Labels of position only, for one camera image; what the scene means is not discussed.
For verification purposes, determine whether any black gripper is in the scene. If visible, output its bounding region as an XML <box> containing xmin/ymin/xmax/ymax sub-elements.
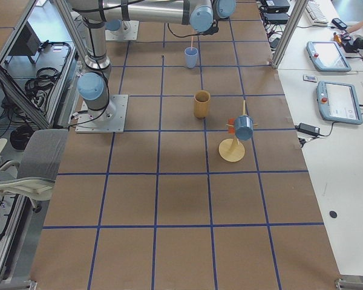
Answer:
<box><xmin>204</xmin><ymin>19</ymin><xmax>219</xmax><ymax>35</ymax></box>

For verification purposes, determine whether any grey office chair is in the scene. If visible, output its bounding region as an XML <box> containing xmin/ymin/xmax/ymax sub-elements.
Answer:
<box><xmin>0</xmin><ymin>129</ymin><xmax>68</xmax><ymax>213</ymax></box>

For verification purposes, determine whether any black power adapter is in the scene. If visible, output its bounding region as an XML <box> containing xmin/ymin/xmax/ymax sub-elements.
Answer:
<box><xmin>295</xmin><ymin>123</ymin><xmax>320</xmax><ymax>137</ymax></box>

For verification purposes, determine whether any blue teach pendant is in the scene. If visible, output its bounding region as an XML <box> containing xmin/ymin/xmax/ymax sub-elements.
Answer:
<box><xmin>306</xmin><ymin>41</ymin><xmax>352</xmax><ymax>73</ymax></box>
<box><xmin>316</xmin><ymin>81</ymin><xmax>363</xmax><ymax>125</ymax></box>

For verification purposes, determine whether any blue teach pendant near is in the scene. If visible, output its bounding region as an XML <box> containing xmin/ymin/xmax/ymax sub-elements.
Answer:
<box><xmin>316</xmin><ymin>81</ymin><xmax>363</xmax><ymax>125</ymax></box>

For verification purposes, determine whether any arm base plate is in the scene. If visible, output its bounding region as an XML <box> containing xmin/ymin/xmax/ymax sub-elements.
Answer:
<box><xmin>75</xmin><ymin>94</ymin><xmax>128</xmax><ymax>134</ymax></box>
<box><xmin>105</xmin><ymin>19</ymin><xmax>139</xmax><ymax>42</ymax></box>

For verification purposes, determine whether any light blue plastic cup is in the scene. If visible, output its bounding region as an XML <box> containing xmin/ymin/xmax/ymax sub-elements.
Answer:
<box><xmin>184</xmin><ymin>47</ymin><xmax>198</xmax><ymax>68</ymax></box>

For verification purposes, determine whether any bamboo cylinder holder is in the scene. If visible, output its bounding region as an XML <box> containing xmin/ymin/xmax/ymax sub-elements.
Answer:
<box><xmin>194</xmin><ymin>90</ymin><xmax>211</xmax><ymax>119</ymax></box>

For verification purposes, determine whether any blue teach pendant far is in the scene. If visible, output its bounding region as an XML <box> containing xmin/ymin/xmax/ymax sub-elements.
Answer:
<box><xmin>306</xmin><ymin>41</ymin><xmax>352</xmax><ymax>73</ymax></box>

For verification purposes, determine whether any wooden mug tree stand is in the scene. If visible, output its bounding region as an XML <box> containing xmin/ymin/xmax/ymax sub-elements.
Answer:
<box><xmin>218</xmin><ymin>100</ymin><xmax>247</xmax><ymax>163</ymax></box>

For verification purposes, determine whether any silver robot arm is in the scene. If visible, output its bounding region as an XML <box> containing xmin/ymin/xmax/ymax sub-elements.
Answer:
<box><xmin>105</xmin><ymin>19</ymin><xmax>131</xmax><ymax>34</ymax></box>
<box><xmin>68</xmin><ymin>1</ymin><xmax>236</xmax><ymax>73</ymax></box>

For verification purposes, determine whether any blue mug on stand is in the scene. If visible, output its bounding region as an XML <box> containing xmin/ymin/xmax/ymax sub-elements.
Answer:
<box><xmin>234</xmin><ymin>115</ymin><xmax>253</xmax><ymax>141</ymax></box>

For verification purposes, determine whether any aluminium frame post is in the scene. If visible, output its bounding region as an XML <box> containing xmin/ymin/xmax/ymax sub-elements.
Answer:
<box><xmin>271</xmin><ymin>0</ymin><xmax>308</xmax><ymax>69</ymax></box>

